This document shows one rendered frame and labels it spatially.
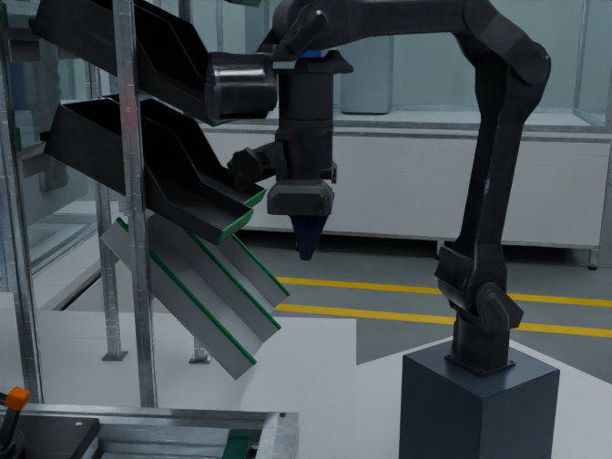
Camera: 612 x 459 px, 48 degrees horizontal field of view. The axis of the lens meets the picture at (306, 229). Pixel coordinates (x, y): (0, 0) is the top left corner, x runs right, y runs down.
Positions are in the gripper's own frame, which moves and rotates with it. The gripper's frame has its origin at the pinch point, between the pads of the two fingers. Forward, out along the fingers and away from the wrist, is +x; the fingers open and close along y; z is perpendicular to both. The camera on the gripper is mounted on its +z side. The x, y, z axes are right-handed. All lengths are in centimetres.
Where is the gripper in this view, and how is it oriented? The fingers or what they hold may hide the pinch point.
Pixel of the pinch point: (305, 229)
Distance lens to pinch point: 75.5
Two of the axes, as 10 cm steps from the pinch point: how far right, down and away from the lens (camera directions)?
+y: -0.8, 2.6, -9.6
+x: 0.0, 9.7, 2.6
